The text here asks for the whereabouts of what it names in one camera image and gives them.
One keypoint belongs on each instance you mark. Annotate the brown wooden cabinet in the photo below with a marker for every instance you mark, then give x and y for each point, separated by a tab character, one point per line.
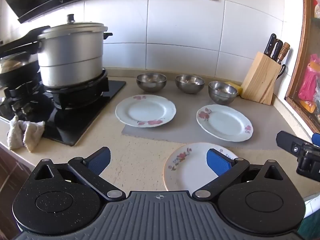
12	175

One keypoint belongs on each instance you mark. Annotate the black gas stove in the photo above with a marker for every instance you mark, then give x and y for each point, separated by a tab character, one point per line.
67	122

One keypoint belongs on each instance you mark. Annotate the yellow sponge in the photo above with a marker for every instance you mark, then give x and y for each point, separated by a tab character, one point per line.
236	86

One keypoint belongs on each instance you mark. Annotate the stainless steel bowl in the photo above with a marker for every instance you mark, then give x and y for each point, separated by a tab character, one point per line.
151	83
190	85
222	93

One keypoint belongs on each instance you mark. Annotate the white floral plate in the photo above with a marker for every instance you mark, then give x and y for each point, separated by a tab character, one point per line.
225	123
187	170
145	110

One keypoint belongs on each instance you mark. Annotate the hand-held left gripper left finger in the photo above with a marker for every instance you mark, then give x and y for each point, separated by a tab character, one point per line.
98	161

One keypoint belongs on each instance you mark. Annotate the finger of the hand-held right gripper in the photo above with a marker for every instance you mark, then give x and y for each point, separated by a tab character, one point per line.
316	139
286	140

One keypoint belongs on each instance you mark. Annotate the silver pressure cooker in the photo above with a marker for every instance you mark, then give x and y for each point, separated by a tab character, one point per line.
72	55

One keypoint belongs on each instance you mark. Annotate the wooden knife block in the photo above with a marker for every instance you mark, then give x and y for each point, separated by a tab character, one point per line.
260	80

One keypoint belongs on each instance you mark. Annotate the wooden window frame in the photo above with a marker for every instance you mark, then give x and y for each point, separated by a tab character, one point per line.
303	42

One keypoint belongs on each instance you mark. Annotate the pink plastic bag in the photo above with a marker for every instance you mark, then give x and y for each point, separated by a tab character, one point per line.
311	85

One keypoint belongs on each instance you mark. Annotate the white dish cloth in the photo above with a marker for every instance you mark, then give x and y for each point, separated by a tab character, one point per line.
27	132

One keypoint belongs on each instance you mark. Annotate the clear plastic bottle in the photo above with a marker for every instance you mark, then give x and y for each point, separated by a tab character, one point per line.
316	3

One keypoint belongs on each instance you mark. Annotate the black wok with lid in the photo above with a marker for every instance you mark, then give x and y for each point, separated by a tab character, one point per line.
15	67

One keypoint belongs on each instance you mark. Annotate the black scissors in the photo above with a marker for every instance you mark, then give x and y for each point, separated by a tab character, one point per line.
282	71

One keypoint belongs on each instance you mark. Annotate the grey counter mat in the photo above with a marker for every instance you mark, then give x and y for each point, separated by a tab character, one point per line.
185	132

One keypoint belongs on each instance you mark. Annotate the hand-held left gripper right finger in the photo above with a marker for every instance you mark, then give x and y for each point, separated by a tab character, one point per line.
218	162

